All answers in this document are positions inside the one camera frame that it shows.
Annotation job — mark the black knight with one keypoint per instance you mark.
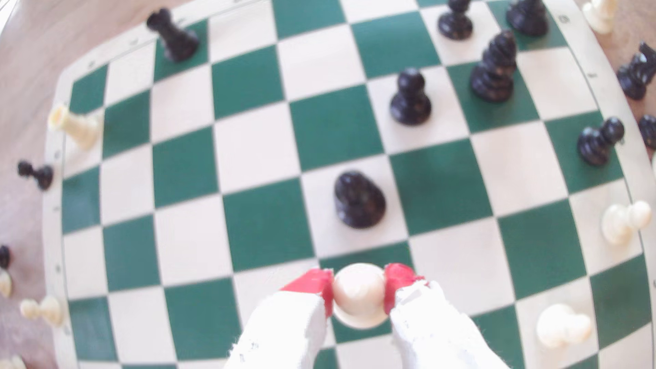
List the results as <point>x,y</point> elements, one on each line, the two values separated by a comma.
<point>177,38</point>

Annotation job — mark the white chess piece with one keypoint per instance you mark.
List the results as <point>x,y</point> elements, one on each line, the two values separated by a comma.
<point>599,13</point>
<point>77,127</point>
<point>4,283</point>
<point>11,363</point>

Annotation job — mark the black pawn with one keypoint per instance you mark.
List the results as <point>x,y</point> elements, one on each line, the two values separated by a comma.
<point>38,175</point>
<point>455,23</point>
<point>597,143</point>
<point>358,200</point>
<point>410,102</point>

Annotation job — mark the green and white chessboard mat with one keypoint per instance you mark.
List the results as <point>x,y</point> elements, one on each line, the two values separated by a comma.
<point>256,148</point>

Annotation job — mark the white pawn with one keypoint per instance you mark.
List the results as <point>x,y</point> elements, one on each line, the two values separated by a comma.
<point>43,310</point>
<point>358,294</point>
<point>622,223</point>
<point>561,326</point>

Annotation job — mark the tall black ridged chess piece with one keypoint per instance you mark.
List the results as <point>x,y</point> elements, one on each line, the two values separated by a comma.
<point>493,71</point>

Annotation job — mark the black rook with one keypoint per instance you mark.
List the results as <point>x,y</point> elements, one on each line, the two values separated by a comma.
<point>528,16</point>

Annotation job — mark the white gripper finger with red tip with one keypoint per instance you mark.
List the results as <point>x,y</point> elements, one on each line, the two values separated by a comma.
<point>287,328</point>
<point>435,328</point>

